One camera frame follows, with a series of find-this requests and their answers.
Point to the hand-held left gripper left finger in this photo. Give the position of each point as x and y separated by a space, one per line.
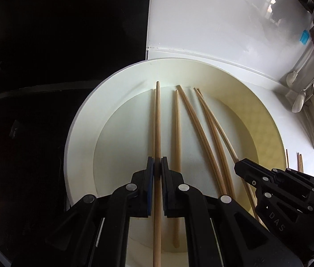
149 194

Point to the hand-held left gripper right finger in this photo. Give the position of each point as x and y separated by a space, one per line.
164 194

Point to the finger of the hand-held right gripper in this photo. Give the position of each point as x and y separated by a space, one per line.
285 211
290 176

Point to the pile of wooden chopsticks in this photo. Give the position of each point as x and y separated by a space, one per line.
301 162

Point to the white round bowl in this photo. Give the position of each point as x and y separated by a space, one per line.
123 150

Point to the single wooden chopstick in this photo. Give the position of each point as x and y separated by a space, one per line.
198 129
157 116
215 130
228 147
177 130
154 103

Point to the metal spatula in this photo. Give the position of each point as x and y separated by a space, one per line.
299 103

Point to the white dish brush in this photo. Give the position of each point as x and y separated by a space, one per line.
292 78

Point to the black gas stove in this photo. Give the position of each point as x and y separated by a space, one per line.
34 144

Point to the blue silicone brush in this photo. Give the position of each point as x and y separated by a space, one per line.
304 37

